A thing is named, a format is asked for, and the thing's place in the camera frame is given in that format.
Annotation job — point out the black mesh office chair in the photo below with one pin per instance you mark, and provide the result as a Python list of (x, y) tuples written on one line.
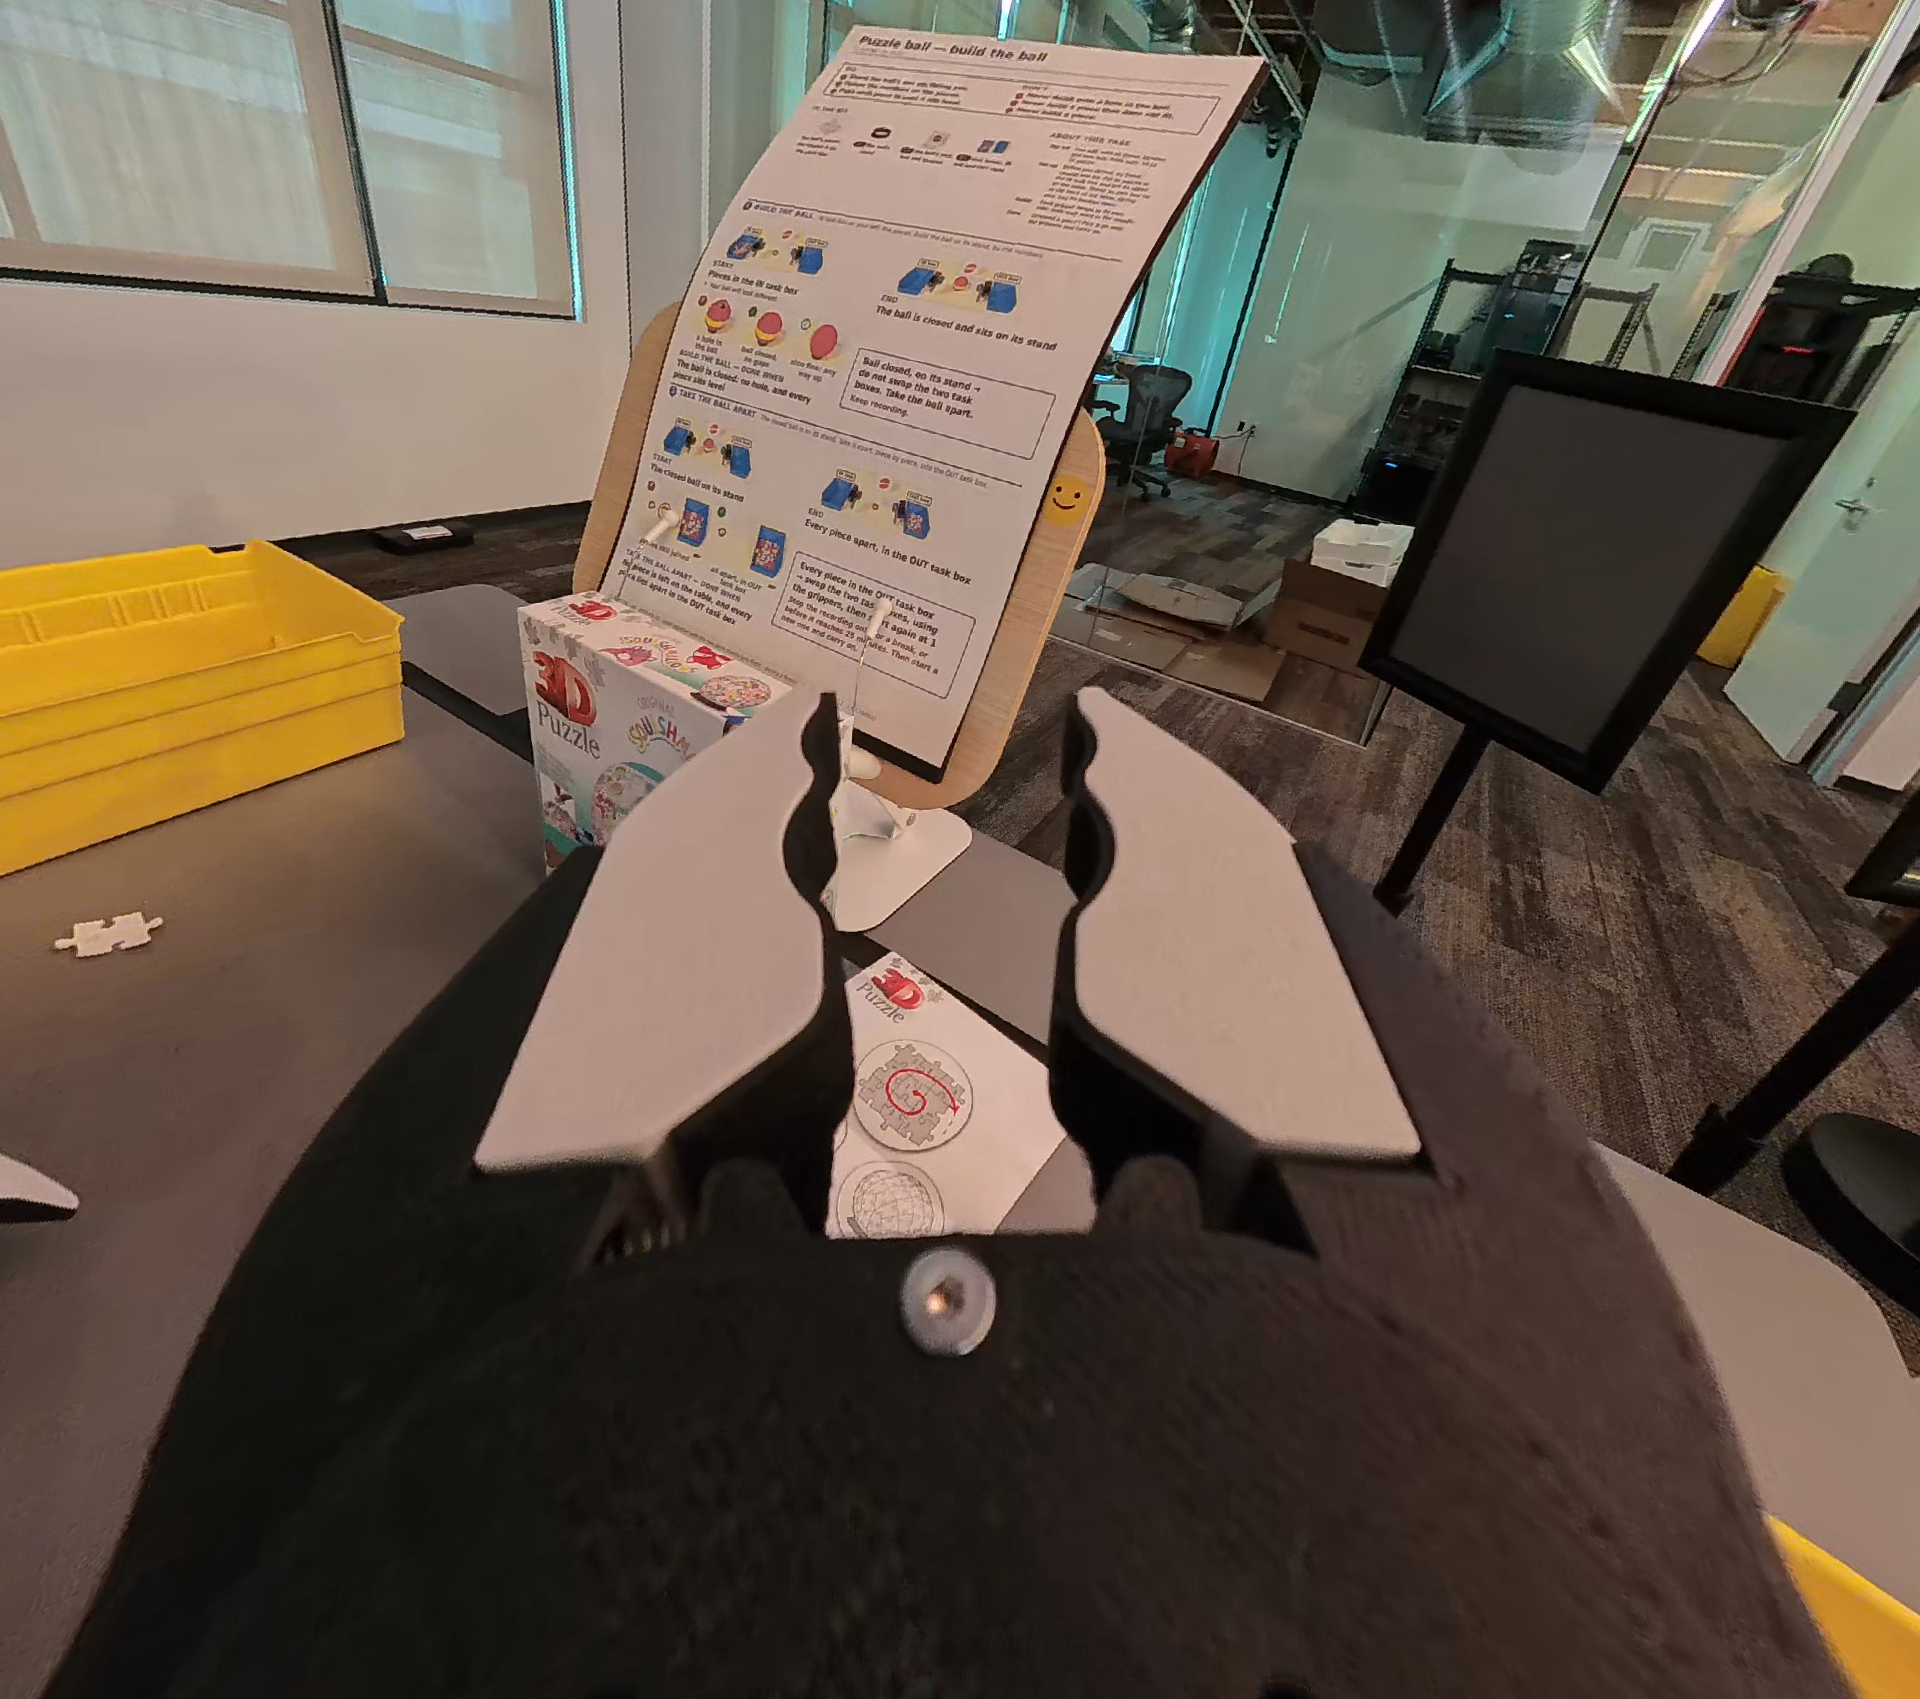
[(1148, 407)]

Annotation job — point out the yellow plastic bin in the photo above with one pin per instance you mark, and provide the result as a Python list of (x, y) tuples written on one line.
[(1852, 1623), (181, 679)]

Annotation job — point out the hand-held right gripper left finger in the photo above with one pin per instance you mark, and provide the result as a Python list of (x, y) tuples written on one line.
[(674, 979)]

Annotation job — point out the yellow container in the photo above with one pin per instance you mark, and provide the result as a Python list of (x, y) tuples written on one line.
[(1740, 619)]

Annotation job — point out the black easel whiteboard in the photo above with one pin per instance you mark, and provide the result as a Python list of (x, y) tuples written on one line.
[(1604, 559)]

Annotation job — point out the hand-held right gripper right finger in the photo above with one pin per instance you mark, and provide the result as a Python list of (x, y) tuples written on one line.
[(1244, 979)]

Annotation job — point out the white puzzle piece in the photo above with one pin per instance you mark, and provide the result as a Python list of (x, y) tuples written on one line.
[(104, 933)]

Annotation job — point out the black pole stand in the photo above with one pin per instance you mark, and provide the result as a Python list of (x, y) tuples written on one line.
[(1801, 1069)]

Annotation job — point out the cardboard box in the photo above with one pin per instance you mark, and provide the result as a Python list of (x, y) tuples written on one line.
[(1320, 619)]

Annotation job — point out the flattened cardboard sheet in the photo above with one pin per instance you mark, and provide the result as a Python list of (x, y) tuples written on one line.
[(1185, 633)]

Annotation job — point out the printed puzzle box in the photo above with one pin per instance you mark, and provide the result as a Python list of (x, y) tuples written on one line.
[(601, 709)]

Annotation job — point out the black floor box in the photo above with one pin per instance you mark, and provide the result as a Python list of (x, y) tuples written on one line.
[(425, 535)]

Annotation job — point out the white monitor stand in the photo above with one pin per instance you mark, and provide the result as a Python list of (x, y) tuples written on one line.
[(884, 851)]

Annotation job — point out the tan board with paper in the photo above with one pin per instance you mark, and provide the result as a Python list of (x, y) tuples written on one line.
[(930, 303)]

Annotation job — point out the white instruction sheet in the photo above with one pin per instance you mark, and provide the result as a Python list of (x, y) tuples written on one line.
[(1005, 1113)]

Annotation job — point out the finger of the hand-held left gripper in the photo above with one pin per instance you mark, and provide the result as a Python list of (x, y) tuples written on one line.
[(30, 1191)]

